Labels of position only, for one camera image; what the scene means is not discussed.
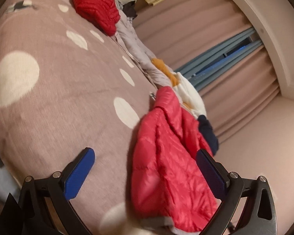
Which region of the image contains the pink-red hooded down jacket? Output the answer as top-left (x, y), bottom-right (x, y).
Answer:
top-left (131, 87), bottom-right (217, 234)

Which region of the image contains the navy blue folded garment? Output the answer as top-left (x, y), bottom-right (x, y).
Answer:
top-left (198, 115), bottom-right (219, 156)

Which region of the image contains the black small garment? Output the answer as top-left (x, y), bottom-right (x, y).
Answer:
top-left (122, 1), bottom-right (137, 20)

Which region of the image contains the dark red down jacket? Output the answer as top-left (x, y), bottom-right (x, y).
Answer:
top-left (73, 0), bottom-right (120, 37)

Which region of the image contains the pink curtain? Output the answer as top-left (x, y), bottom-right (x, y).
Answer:
top-left (133, 0), bottom-right (280, 142)

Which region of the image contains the lilac grey quilt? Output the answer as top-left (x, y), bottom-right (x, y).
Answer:
top-left (115, 9), bottom-right (172, 88)

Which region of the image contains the blue-grey curtain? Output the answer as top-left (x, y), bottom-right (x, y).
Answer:
top-left (175, 27), bottom-right (263, 91)

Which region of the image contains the brown polka dot bedspread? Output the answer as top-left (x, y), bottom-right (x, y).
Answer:
top-left (0, 0), bottom-right (156, 234)

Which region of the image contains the white plush goose toy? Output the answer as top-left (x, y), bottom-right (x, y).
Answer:
top-left (151, 58), bottom-right (207, 119)

